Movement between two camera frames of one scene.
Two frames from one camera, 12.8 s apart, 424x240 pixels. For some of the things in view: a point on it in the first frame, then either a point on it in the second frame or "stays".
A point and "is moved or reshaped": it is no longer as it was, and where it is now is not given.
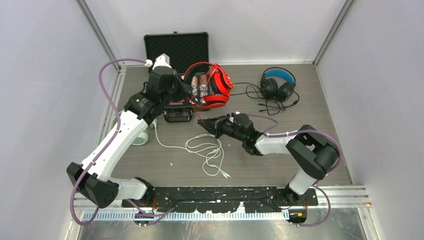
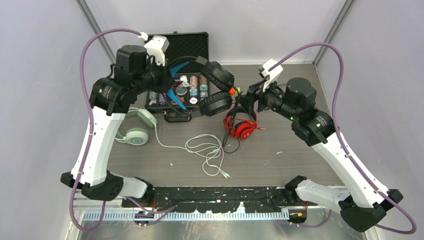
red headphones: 221,85 is moved or reshaped
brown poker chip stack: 203,87 stays
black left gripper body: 178,91 -> 157,78
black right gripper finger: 212,121 -> 247,102
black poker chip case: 184,49 stays
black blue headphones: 277,83 is moved or reshaped
